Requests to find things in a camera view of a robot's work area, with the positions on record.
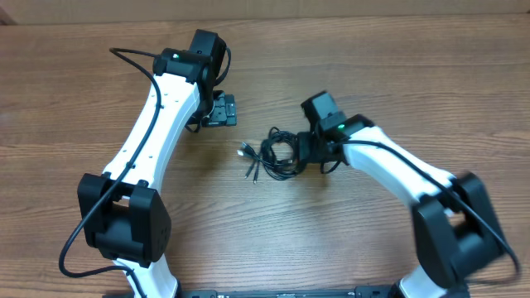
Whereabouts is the thin black cable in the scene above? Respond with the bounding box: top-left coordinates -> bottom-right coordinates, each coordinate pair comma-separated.
259,126 -> 308,181

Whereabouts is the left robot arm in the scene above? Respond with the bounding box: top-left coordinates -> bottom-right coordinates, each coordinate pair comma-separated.
73,30 -> 237,297

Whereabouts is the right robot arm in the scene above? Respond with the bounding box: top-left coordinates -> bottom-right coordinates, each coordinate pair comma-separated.
297,91 -> 521,297

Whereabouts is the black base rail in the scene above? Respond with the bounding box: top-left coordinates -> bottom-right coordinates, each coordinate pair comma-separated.
176,286 -> 393,298

